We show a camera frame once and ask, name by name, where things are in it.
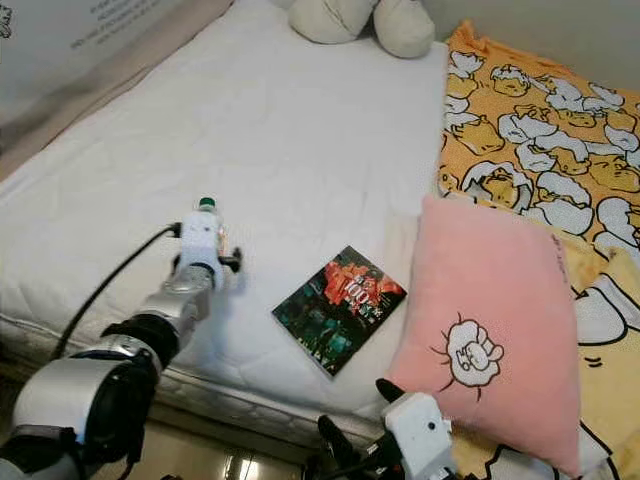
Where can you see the pink plush pillow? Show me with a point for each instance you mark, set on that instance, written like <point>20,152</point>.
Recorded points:
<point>480,280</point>

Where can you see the yellow cartoon egg blanket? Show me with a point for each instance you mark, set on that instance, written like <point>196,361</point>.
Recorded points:
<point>500,140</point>

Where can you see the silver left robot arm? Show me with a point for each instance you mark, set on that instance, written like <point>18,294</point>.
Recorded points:
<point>60,400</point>

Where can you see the small green-capped bottle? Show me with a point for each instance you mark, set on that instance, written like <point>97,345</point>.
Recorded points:
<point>207,204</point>

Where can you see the dark red-green cover book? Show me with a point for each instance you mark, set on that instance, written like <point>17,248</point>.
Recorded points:
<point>335,310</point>

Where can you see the white quilted mattress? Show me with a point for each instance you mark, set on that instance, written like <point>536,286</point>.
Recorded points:
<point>310,150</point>

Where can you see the cream plush toy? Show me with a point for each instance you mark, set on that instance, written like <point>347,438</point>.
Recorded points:
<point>400,25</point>

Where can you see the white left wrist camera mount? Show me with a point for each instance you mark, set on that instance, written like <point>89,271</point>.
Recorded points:
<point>203,238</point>

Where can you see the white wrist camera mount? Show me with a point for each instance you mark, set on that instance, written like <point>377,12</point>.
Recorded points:
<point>420,432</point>
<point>203,238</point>

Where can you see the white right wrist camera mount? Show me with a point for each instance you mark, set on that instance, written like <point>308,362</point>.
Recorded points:
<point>420,432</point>

